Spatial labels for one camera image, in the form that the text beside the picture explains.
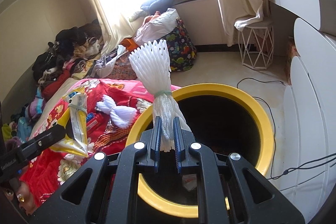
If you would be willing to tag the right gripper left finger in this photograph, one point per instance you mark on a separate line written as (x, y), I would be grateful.
(104, 189)

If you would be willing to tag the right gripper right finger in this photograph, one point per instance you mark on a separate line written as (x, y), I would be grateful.
(229, 188)

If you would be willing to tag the yellow snack bag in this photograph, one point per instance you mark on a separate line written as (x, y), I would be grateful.
(74, 120)

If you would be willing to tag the white foam net large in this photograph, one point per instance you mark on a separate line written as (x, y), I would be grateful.
(121, 116)

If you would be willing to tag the white foam net small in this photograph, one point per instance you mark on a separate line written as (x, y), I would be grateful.
(151, 63)

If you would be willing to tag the red tube bottle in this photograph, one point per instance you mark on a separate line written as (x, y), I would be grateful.
(98, 122)

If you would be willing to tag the blue glove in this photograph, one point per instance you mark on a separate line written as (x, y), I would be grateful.
(89, 116)

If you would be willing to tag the yellow rimmed black trash bin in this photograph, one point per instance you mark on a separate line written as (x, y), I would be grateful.
(222, 117)

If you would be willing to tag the person's left hand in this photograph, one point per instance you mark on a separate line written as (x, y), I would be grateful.
(23, 195)

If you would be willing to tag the striped purple blue garment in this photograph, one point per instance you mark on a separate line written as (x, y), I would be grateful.
(34, 110)

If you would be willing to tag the white round chair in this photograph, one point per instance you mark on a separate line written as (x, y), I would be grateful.
(309, 109)

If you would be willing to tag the red floral blanket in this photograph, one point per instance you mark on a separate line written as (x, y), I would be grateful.
(50, 170)

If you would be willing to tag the floral fabric bag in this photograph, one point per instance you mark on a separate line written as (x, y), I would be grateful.
(122, 69)

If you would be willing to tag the pile of dark clothes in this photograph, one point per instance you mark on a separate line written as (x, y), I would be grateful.
(70, 51)

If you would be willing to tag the dinosaur print laundry basket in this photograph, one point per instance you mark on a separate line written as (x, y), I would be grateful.
(182, 51)

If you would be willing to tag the orange bag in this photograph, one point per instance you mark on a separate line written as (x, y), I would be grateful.
(129, 44)

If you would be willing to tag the left cream curtain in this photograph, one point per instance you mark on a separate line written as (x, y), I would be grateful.
(105, 3)

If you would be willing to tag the white bag in basket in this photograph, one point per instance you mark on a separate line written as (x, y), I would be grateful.
(157, 27)

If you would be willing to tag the dark blue jacket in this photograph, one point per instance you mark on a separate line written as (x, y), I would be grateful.
(152, 6)

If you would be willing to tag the white dresser desk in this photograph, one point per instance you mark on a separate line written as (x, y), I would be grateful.
(318, 13)

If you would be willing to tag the white wire side table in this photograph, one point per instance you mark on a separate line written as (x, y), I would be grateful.
(256, 45)

